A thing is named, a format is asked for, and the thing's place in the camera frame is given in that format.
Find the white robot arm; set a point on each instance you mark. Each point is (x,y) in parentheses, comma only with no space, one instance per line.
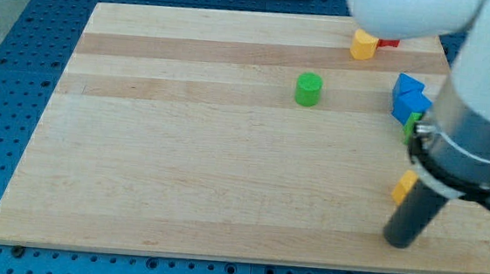
(450,146)

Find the yellow heart block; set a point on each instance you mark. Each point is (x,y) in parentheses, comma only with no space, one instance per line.
(363,45)

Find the blue cube block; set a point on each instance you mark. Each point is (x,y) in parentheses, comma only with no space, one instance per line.
(406,103)

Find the yellow hexagon block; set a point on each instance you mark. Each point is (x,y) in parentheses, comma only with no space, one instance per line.
(404,186)

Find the wooden board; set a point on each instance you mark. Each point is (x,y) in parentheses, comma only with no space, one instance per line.
(175,133)

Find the blue triangle block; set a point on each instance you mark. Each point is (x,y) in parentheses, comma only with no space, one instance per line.
(406,83)

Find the green cylinder block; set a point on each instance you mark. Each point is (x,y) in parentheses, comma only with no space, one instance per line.
(308,89)

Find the red block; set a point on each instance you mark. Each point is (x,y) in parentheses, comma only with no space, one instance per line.
(390,43)

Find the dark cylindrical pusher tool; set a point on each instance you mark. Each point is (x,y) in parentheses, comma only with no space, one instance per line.
(416,211)

